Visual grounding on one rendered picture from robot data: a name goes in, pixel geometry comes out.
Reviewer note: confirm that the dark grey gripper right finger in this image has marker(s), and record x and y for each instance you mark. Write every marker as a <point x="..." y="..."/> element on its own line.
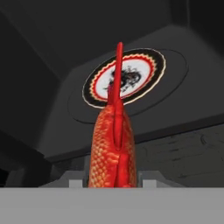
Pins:
<point x="150" y="178"/>

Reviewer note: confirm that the round plate with dragon print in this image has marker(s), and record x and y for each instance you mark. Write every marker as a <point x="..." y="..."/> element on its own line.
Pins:
<point x="145" y="67"/>

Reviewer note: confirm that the red orange fish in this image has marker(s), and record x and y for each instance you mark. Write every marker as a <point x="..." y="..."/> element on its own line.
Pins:
<point x="102" y="145"/>

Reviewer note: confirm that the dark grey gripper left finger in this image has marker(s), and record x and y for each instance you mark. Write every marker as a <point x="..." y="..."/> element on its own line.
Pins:
<point x="75" y="178"/>

